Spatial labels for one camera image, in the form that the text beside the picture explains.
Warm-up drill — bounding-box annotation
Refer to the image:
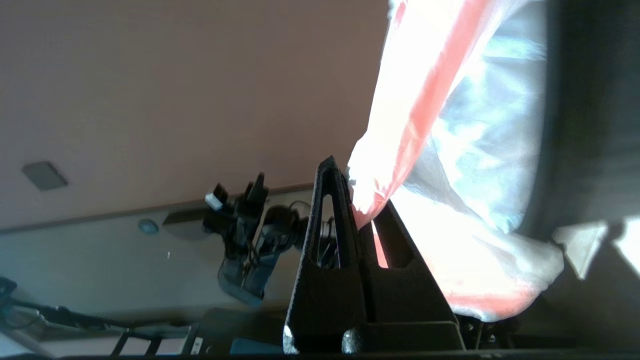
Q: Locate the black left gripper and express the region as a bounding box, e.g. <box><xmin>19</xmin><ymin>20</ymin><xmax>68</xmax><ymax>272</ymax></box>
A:
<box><xmin>214</xmin><ymin>172</ymin><xmax>267</xmax><ymax>253</ymax></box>

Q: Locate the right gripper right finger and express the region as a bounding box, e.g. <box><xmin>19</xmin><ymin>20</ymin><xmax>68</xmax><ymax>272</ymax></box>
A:
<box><xmin>357</xmin><ymin>200</ymin><xmax>458</xmax><ymax>325</ymax></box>

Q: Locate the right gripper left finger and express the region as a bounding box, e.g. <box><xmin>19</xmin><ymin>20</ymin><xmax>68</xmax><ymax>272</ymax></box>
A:
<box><xmin>284</xmin><ymin>156</ymin><xmax>368</xmax><ymax>353</ymax></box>

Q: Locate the white plastic bag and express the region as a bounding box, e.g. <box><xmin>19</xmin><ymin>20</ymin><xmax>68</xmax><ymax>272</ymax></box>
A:
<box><xmin>345</xmin><ymin>0</ymin><xmax>566</xmax><ymax>323</ymax></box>

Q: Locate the black trash bin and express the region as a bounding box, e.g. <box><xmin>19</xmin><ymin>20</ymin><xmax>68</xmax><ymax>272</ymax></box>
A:
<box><xmin>517</xmin><ymin>0</ymin><xmax>640</xmax><ymax>241</ymax></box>

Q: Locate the dark grey wall plate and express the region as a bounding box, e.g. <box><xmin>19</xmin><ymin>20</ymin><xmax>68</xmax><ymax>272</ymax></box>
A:
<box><xmin>22</xmin><ymin>160</ymin><xmax>69</xmax><ymax>191</ymax></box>

